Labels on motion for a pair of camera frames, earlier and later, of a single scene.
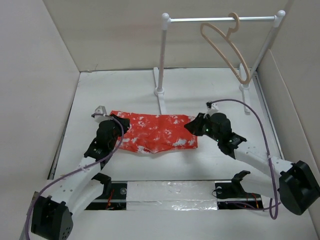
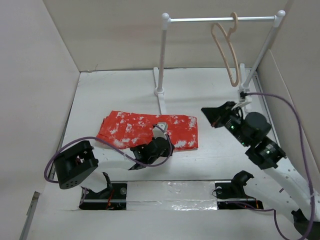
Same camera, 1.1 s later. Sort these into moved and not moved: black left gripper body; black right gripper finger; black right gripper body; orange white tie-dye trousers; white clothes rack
Moved: black right gripper finger; black right gripper body; black left gripper body
Not moved: orange white tie-dye trousers; white clothes rack
